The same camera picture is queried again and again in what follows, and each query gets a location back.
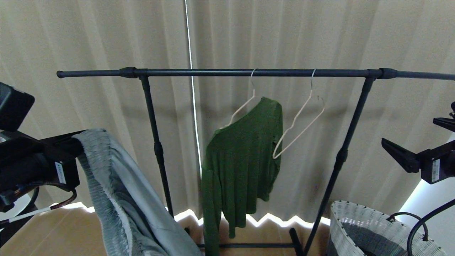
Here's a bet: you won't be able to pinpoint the black cable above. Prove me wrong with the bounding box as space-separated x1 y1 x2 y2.
0 188 77 228
407 199 455 256

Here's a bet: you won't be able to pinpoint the black clothes rack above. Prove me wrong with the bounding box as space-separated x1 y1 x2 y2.
57 67 455 256

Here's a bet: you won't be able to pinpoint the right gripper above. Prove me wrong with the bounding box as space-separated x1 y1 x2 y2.
381 117 455 184

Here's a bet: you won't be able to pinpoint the pink clothes hanger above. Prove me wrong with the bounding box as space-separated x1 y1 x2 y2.
220 69 265 130
273 69 326 159

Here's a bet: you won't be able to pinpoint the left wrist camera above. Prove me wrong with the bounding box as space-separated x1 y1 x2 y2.
0 82 35 133

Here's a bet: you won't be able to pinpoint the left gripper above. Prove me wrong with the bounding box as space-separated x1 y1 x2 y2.
0 130 84 194

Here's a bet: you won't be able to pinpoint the white laundry basket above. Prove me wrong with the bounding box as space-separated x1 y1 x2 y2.
326 200 448 256

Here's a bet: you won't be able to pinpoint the pale grey shorts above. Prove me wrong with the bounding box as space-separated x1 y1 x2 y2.
73 129 203 256

